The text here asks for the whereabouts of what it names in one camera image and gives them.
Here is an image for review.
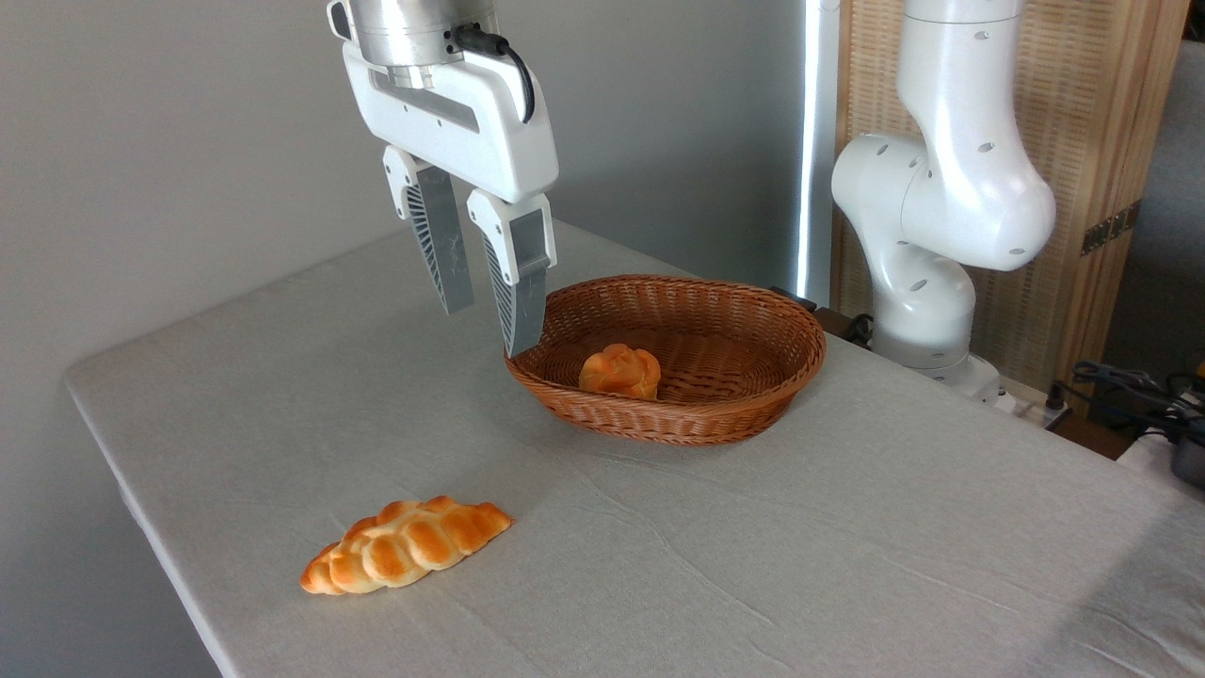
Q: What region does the black screen hinge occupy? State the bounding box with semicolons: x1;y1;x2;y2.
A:
1081;200;1142;257

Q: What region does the silver vertical metal pole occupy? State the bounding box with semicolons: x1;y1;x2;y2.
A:
795;0;841;307

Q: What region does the grey tablecloth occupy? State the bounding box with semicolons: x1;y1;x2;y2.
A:
64;218;1205;678

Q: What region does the brown oval wicker basket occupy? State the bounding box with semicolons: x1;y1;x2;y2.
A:
504;274;827;446

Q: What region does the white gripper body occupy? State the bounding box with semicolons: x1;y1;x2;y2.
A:
327;0;559;203

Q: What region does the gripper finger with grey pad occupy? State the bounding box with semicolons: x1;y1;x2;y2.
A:
382;146;475;315
467;188;558;359

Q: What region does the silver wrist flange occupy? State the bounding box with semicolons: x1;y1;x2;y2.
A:
348;0;500;90

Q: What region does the small round bread bun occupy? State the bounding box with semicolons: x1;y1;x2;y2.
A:
578;344;662;401

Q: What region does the long braided bread loaf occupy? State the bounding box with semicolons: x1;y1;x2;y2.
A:
299;495;514;596

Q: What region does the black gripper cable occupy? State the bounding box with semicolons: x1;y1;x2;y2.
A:
452;24;536;123

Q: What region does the white power strip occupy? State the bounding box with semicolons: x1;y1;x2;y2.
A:
993;377;1074;429

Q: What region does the wooden bamboo folding screen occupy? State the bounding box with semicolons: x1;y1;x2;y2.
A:
833;0;1192;392

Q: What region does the black cable bundle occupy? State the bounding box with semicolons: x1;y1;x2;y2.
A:
1054;361;1205;444

